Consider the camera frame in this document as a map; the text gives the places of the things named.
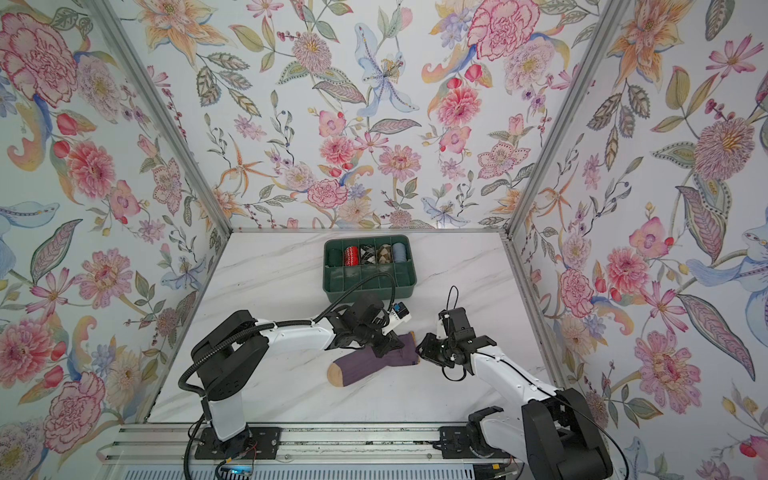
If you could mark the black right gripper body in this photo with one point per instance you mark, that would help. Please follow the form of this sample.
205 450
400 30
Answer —
439 350

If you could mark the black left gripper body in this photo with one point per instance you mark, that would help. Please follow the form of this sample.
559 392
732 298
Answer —
372 336

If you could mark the purple sock with beige toe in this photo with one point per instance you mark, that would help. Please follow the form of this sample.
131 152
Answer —
359 365

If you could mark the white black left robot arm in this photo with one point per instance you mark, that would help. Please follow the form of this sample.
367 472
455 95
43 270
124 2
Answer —
224 361

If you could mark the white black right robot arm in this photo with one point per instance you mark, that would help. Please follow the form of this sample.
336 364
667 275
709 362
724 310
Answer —
550 430

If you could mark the green plastic organizer bin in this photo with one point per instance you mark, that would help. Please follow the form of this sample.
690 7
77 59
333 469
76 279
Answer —
398 279

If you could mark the red patterned rolled sock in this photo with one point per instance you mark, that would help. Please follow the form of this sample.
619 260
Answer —
351 256

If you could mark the grey argyle rolled sock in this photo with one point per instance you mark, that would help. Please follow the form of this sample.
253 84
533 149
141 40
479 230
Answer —
367 254

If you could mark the brown argyle rolled sock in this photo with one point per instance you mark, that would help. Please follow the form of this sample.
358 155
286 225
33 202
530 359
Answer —
384 254

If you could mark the blue rolled sock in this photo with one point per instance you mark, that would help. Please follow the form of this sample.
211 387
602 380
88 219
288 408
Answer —
399 251

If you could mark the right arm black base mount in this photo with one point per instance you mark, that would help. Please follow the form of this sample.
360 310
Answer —
454 443

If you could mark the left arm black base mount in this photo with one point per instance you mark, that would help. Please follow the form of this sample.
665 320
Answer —
253 443

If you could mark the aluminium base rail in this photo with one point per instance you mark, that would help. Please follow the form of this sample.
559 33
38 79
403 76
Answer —
299 443

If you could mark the aluminium corner post right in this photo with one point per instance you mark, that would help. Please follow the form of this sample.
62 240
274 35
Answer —
607 26

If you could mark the aluminium corner post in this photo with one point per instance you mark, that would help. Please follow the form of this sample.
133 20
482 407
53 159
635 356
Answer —
607 26
105 18

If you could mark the aluminium corner post left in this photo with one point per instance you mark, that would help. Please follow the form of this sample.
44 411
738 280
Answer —
105 18

